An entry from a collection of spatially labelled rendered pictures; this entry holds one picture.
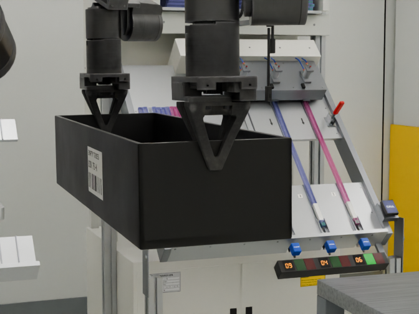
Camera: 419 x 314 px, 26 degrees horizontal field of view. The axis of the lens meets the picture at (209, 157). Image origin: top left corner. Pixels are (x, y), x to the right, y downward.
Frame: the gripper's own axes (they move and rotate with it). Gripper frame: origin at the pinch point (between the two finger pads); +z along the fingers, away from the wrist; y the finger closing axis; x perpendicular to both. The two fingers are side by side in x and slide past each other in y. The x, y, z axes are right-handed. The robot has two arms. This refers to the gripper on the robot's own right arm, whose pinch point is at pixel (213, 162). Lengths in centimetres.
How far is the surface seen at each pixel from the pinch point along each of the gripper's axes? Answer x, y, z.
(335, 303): -42, 56, 33
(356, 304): -42, 48, 31
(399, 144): -213, 331, 31
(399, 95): -215, 333, 5
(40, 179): -26, 335, 41
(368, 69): -200, 341, -9
